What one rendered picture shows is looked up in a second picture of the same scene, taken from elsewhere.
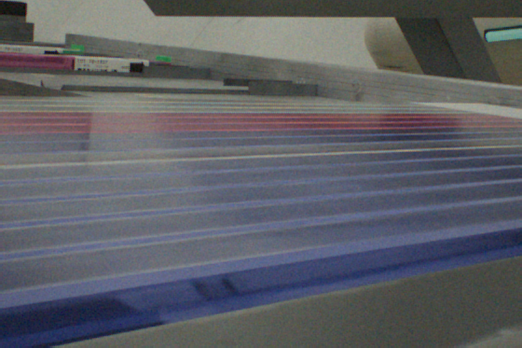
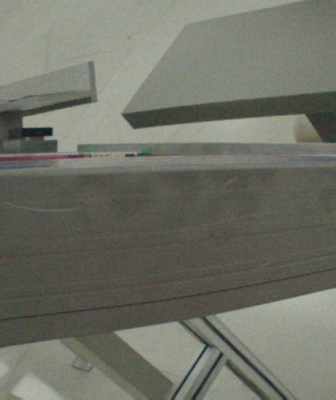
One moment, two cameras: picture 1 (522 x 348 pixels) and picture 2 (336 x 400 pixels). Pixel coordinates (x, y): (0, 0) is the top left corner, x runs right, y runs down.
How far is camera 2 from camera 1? 0.27 m
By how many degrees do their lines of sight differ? 6
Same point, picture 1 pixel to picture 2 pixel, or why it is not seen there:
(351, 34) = (288, 134)
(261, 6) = (211, 114)
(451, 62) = not seen: outside the picture
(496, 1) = not seen: outside the picture
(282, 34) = (235, 138)
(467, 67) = not seen: outside the picture
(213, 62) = (180, 149)
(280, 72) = (223, 150)
